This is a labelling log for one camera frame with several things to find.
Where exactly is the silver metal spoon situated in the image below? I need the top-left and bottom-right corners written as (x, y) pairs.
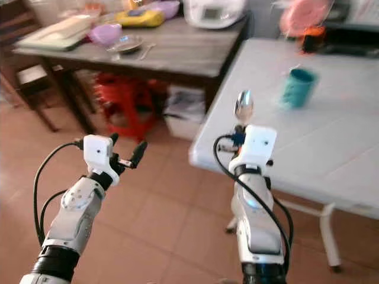
top-left (234, 90), bottom-right (255, 127)

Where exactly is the red plastic stool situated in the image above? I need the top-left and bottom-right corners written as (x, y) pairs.
top-left (94, 73), bottom-right (158, 143)

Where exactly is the white storage box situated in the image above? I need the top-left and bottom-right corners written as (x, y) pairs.
top-left (163, 85), bottom-right (208, 141)

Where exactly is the teal plastic cup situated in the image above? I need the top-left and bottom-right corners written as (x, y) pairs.
top-left (280, 66), bottom-right (318, 109)

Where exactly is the white folding table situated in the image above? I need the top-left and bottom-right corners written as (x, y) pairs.
top-left (188, 38), bottom-right (379, 274)

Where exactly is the small metal spoon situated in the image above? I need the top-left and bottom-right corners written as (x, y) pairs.
top-left (137, 43), bottom-right (158, 61)

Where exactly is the clear glass dish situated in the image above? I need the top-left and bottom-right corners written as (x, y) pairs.
top-left (108, 35), bottom-right (144, 57)

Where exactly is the dark wooden table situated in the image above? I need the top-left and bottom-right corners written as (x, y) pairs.
top-left (12, 13), bottom-right (250, 137)

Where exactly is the small purple bowl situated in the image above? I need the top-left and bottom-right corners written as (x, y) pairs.
top-left (87, 22), bottom-right (123, 48)

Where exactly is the brown wooden chair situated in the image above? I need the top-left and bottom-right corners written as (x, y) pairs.
top-left (0, 0), bottom-right (57, 134)

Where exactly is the white rectangular tray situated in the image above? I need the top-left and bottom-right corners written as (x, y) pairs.
top-left (14, 14), bottom-right (95, 52)

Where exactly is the yellow container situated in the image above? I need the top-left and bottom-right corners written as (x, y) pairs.
top-left (114, 8), bottom-right (166, 28)

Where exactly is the orange and black object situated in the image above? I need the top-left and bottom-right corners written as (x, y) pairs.
top-left (300, 25), bottom-right (327, 54)

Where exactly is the white rice cooker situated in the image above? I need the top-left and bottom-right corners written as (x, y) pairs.
top-left (182, 0), bottom-right (249, 30)

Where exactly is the pink round plate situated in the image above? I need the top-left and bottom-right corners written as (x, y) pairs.
top-left (279, 0), bottom-right (334, 38)

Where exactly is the large purple bowl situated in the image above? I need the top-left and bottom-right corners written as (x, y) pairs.
top-left (145, 0), bottom-right (181, 20)

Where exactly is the black appliance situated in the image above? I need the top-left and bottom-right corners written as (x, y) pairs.
top-left (323, 20), bottom-right (379, 58)

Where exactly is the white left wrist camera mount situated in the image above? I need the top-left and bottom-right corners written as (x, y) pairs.
top-left (82, 134), bottom-right (117, 179)

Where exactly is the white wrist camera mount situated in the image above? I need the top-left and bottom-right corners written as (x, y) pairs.
top-left (82, 134), bottom-right (117, 179)
top-left (229, 124), bottom-right (278, 171)

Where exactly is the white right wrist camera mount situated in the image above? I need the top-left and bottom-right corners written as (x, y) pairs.
top-left (229, 124), bottom-right (278, 171)

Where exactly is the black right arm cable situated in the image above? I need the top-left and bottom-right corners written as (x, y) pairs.
top-left (213, 134), bottom-right (294, 274)

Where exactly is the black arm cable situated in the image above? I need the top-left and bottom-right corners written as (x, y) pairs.
top-left (213, 134), bottom-right (294, 274)
top-left (33, 138), bottom-right (85, 247)

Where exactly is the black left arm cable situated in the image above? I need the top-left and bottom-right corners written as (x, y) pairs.
top-left (33, 138), bottom-right (85, 247)

